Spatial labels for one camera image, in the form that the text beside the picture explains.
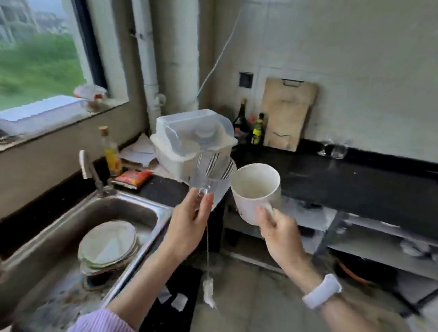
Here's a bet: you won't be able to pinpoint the window frame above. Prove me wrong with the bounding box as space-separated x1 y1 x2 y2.
52 0 116 91

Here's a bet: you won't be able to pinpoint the clear plastic storage container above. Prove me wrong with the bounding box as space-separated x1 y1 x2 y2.
146 104 241 187

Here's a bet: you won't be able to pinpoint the person's left hand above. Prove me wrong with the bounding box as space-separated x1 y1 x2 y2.
160 185 215 263

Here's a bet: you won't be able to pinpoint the metal faucet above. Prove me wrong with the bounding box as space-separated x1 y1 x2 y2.
75 150 118 198

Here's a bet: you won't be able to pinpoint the clear drinking glass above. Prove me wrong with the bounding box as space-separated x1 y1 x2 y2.
187 149 239 212

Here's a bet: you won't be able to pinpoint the clear glass cup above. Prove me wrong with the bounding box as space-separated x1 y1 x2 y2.
330 142 348 161

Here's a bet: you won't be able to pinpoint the person's right hand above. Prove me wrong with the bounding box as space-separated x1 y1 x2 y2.
251 205 314 276

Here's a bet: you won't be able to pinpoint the stainless steel sink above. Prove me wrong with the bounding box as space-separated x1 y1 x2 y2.
0 181 175 332

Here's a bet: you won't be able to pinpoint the white board on sill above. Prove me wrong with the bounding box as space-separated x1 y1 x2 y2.
0 89 90 142

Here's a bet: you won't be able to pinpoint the white wristband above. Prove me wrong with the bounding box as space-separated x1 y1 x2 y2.
301 271 344 312

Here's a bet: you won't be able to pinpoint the person's right forearm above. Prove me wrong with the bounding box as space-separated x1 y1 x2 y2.
279 256 423 332

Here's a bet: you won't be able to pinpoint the stack of plates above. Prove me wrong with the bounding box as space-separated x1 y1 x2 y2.
76 216 141 280

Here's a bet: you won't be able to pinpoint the yellow-label sauce bottle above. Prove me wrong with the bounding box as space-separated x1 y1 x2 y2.
251 112 267 146

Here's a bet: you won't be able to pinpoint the tea bag on string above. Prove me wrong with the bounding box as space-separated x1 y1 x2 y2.
198 224 223 309

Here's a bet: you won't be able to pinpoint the white ceramic mug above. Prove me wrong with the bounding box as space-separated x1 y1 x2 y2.
227 161 284 228

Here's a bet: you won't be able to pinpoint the white cable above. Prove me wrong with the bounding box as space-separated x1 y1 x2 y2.
196 2 245 101

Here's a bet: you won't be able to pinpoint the white plastic bag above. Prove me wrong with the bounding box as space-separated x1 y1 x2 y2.
72 83 109 113

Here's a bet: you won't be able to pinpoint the shelf under counter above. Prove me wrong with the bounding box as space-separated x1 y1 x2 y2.
218 189 438 310

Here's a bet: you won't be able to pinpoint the white paper scrap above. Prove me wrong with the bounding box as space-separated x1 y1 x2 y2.
170 292 189 313
157 286 173 305

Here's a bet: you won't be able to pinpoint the dark glass bottle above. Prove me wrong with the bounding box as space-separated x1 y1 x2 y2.
231 97 253 143

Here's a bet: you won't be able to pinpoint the white drain pipe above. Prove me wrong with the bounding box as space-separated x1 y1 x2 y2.
113 0 172 132

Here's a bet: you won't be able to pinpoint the wooden cutting board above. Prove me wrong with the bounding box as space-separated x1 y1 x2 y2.
257 76 320 154

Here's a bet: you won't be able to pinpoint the person's left forearm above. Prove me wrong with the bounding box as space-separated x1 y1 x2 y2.
103 239 186 332

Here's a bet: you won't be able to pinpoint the yellow oil bottle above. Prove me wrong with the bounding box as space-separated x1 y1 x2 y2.
94 125 126 179

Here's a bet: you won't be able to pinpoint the white papers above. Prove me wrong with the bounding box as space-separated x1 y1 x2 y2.
118 131 160 168

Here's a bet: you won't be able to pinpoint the orange snack packet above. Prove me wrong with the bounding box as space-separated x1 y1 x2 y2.
111 167 154 192

